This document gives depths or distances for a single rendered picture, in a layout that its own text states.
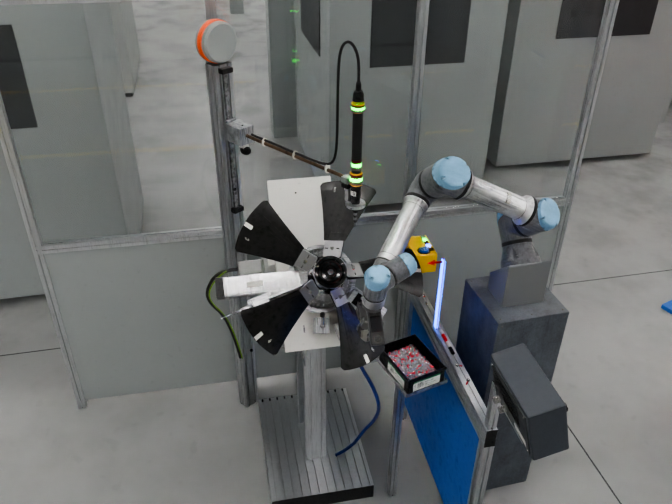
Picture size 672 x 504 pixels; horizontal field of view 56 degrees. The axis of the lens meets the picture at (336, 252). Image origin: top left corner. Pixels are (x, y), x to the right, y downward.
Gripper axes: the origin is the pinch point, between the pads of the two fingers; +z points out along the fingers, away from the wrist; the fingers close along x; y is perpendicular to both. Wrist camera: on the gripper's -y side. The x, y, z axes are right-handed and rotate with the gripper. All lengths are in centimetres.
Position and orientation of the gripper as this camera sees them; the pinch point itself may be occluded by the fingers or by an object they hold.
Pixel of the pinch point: (367, 340)
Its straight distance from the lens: 225.2
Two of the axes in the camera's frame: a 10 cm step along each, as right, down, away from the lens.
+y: -1.8, -7.5, 6.3
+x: -9.8, 0.9, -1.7
